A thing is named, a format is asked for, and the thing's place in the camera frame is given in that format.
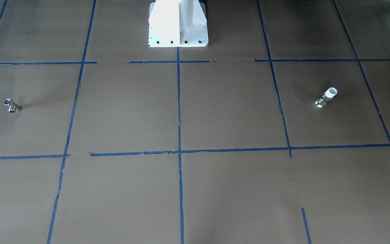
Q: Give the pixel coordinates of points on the white brass PPR valve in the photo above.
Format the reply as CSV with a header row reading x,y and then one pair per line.
x,y
327,96

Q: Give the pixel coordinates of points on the chrome angle pipe fitting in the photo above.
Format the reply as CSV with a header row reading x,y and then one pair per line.
x,y
12,106

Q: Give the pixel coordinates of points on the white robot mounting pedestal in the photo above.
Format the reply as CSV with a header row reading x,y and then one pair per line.
x,y
177,23

